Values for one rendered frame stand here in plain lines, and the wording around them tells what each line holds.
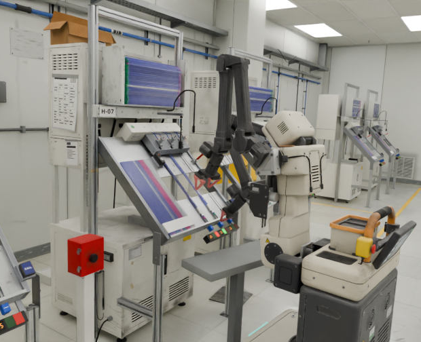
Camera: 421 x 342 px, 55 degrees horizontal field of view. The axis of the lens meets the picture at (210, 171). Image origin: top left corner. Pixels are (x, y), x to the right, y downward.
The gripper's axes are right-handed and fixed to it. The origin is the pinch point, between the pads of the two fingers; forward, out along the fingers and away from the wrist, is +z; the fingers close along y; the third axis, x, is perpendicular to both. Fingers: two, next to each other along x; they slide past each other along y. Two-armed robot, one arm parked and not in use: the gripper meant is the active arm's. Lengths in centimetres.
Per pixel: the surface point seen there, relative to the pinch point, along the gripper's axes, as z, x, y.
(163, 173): 8.2, -44.2, 5.7
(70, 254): 23, -18, 81
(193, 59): 38, -239, -247
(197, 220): 9.2, -8.7, 5.9
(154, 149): 3, -59, 6
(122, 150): 8, -64, 26
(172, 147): 1, -58, -8
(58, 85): 7, -118, 39
